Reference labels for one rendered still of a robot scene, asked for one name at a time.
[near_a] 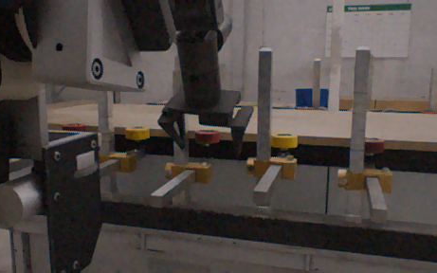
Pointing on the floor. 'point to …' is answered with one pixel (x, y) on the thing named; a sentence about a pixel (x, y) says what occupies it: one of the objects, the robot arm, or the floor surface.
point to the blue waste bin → (310, 98)
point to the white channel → (336, 54)
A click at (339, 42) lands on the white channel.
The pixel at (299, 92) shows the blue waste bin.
